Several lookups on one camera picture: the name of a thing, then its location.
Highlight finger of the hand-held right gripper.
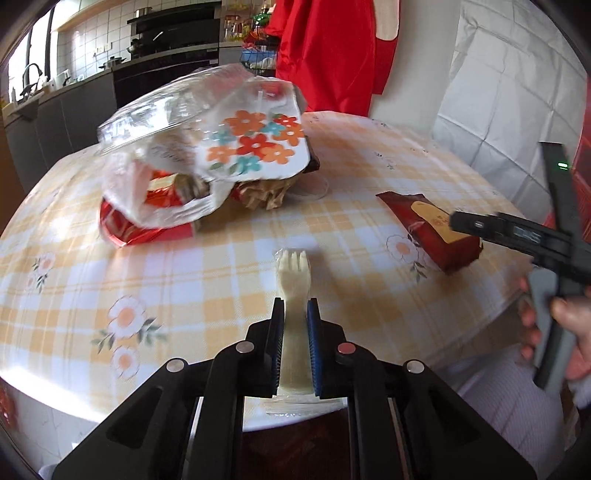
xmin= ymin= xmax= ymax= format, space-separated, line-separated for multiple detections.
xmin=450 ymin=210 xmax=507 ymax=247

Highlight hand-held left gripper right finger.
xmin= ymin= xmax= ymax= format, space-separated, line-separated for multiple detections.
xmin=305 ymin=298 xmax=539 ymax=480

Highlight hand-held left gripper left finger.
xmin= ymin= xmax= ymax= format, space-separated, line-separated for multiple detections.
xmin=51 ymin=298 xmax=285 ymax=480

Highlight dark red snack packet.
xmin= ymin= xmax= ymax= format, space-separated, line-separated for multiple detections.
xmin=376 ymin=191 xmax=484 ymax=276

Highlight white plastic fork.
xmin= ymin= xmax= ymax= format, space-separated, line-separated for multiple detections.
xmin=262 ymin=248 xmax=346 ymax=416

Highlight flower print plastic bag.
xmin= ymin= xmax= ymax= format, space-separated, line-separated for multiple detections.
xmin=102 ymin=99 xmax=319 ymax=230

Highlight person's right hand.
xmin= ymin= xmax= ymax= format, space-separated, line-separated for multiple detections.
xmin=518 ymin=277 xmax=591 ymax=382

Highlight red cloth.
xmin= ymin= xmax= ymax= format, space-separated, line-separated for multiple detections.
xmin=571 ymin=124 xmax=591 ymax=217

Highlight yellow checked floral tablecloth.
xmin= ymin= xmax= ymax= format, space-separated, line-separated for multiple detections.
xmin=0 ymin=111 xmax=533 ymax=433

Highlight crumpled brown paper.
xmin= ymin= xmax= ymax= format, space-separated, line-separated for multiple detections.
xmin=233 ymin=178 xmax=297 ymax=213

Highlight person's white trouser leg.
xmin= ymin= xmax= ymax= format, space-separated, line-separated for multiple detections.
xmin=455 ymin=346 xmax=583 ymax=480

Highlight shiny red packet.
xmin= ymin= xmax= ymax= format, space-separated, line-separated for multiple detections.
xmin=99 ymin=168 xmax=195 ymax=248

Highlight red apron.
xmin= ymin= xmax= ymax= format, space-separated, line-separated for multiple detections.
xmin=263 ymin=0 xmax=400 ymax=119

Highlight blue basket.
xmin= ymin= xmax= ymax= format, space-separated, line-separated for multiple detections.
xmin=240 ymin=48 xmax=279 ymax=71

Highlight black built-in oven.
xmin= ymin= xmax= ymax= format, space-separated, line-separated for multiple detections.
xmin=113 ymin=46 xmax=221 ymax=110

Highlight grey kitchen cabinets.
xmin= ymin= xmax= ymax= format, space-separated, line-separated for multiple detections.
xmin=2 ymin=74 xmax=116 ymax=195

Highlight metal kitchen faucet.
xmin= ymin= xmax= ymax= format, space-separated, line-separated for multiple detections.
xmin=21 ymin=62 xmax=45 ymax=92

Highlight kitchen window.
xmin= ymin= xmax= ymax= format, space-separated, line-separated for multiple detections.
xmin=7 ymin=14 xmax=54 ymax=107

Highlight white wall sheet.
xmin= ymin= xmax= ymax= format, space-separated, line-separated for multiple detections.
xmin=431 ymin=0 xmax=588 ymax=197

